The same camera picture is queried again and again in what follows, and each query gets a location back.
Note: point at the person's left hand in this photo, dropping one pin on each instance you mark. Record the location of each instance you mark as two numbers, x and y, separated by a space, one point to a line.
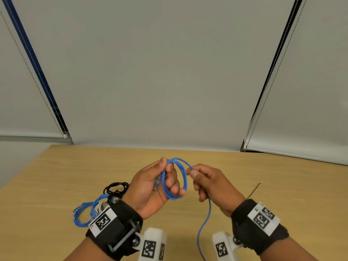
142 187

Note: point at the person's right hand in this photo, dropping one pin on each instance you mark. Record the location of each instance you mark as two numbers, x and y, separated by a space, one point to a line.
217 187

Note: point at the person's left thumb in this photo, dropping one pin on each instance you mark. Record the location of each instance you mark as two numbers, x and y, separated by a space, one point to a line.
155 166

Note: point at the person's right thumb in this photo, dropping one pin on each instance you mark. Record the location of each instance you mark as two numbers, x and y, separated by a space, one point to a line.
193 174

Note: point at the person's left middle finger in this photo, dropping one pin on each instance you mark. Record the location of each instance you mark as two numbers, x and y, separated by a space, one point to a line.
173 179

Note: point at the person's left forearm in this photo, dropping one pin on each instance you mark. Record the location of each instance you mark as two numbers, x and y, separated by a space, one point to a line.
87 251

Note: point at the person's right forearm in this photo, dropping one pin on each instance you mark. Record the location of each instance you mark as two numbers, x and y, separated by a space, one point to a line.
288 250

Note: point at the grey roller blind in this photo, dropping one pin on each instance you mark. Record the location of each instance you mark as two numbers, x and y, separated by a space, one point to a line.
163 73
310 100

